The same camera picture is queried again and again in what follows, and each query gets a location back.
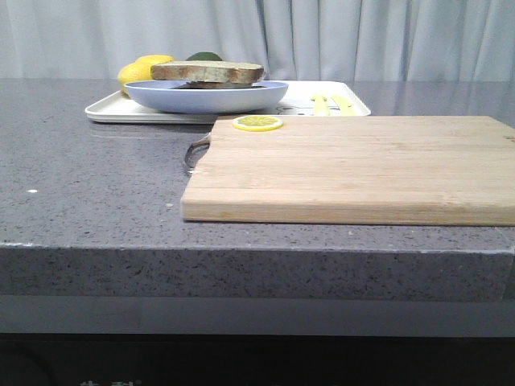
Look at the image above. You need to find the yellow plastic fork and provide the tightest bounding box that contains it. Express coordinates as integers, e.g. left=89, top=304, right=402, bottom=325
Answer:
left=311, top=93, right=331, bottom=117

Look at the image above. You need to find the white curtain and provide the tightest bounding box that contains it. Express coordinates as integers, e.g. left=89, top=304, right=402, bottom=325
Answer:
left=1, top=1, right=514, bottom=82

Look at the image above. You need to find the lemon slice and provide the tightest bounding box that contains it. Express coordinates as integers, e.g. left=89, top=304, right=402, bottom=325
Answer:
left=232, top=115, right=284, bottom=132

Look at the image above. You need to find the green lime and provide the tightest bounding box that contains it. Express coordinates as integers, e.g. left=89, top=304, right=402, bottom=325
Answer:
left=187, top=51, right=223, bottom=61

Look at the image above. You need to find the light blue plate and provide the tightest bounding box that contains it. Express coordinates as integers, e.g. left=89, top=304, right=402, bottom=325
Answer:
left=125, top=80, right=289, bottom=114

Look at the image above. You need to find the bread slice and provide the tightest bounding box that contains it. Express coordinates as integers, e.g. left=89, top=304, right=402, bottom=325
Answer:
left=171, top=81, right=261, bottom=89
left=150, top=60, right=265, bottom=84

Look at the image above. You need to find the wooden cutting board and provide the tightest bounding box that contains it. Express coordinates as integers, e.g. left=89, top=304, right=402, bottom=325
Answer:
left=181, top=116, right=514, bottom=226

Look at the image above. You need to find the rear yellow lemon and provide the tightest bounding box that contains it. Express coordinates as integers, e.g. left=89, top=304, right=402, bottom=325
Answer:
left=135, top=54, right=175, bottom=66

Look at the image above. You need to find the front yellow lemon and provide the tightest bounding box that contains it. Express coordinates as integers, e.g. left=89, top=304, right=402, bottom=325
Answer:
left=117, top=62, right=152, bottom=95

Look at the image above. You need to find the white tray with bear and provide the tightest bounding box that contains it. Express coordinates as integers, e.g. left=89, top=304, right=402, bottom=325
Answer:
left=84, top=80, right=371, bottom=125

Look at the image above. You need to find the yellow lemon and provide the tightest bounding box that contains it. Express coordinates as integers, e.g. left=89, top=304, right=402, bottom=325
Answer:
left=117, top=62, right=152, bottom=95
left=135, top=54, right=175, bottom=66

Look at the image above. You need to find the yellow plastic knife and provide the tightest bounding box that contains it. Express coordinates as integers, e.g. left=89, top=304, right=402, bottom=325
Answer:
left=331, top=94, right=356, bottom=116

